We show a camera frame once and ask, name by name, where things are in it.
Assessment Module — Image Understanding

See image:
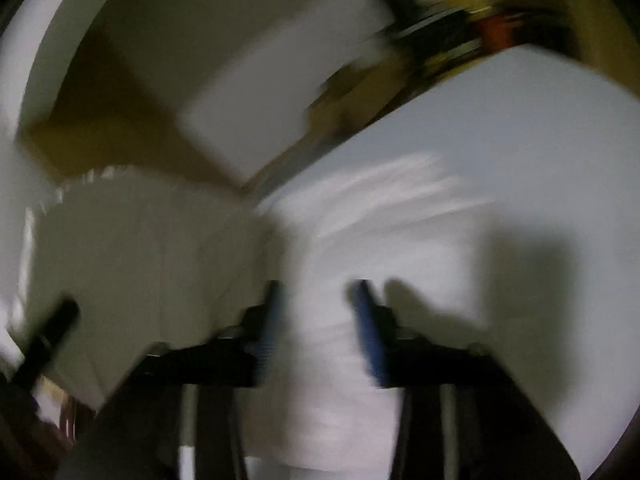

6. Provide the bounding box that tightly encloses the black and yellow box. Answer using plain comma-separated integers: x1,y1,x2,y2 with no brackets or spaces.
390,0,486,71

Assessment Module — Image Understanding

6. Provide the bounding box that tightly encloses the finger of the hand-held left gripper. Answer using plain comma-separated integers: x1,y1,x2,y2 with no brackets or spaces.
9,299,82,387

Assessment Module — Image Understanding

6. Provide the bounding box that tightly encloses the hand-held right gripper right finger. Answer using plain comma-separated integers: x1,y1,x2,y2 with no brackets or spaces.
351,280,582,480

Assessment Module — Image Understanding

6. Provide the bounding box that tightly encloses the orange object in background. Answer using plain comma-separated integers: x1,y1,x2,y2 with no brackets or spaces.
477,12,521,53

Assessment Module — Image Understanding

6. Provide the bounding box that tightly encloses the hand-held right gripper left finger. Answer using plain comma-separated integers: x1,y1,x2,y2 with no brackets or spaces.
57,280,286,480

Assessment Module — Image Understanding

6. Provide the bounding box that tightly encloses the white hooded zip jacket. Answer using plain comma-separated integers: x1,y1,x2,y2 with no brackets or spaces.
0,152,501,473

